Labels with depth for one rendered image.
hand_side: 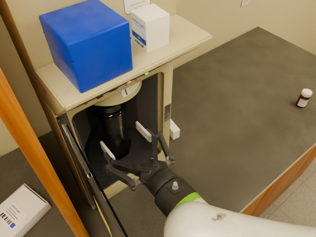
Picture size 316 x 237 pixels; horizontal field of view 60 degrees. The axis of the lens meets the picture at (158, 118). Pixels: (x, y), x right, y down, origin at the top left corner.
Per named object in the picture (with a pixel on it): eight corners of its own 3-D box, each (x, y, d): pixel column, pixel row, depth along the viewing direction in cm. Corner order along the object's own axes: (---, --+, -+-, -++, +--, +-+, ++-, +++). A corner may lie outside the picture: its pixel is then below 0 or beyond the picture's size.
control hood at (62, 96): (50, 110, 54) (32, 69, 47) (174, 51, 67) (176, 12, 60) (76, 147, 48) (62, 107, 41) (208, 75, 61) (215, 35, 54)
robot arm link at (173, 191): (167, 227, 66) (195, 205, 70) (168, 206, 57) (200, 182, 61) (152, 209, 69) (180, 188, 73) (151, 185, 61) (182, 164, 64)
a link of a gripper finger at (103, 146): (116, 163, 74) (114, 164, 74) (103, 146, 78) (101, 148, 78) (114, 156, 72) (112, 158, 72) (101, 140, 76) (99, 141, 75)
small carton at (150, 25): (132, 40, 53) (130, 10, 48) (154, 32, 55) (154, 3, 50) (146, 52, 50) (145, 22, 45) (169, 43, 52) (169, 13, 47)
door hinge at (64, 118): (90, 202, 85) (54, 118, 56) (97, 198, 86) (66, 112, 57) (92, 206, 84) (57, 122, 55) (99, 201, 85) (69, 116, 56)
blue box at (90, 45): (53, 64, 48) (36, 14, 41) (103, 43, 52) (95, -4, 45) (81, 94, 42) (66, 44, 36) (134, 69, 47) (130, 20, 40)
